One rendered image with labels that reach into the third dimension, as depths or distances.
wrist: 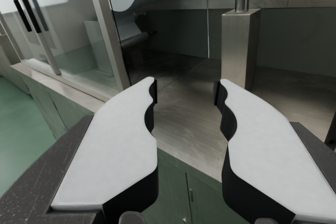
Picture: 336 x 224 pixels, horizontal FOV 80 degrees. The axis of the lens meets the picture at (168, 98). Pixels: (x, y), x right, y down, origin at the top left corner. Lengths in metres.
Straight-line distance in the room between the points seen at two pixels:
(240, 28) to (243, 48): 0.06
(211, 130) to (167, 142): 0.13
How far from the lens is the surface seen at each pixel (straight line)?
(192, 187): 0.64
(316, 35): 0.91
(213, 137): 0.58
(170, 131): 0.61
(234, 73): 0.73
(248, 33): 0.68
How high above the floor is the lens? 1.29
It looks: 31 degrees down
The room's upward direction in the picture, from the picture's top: 9 degrees counter-clockwise
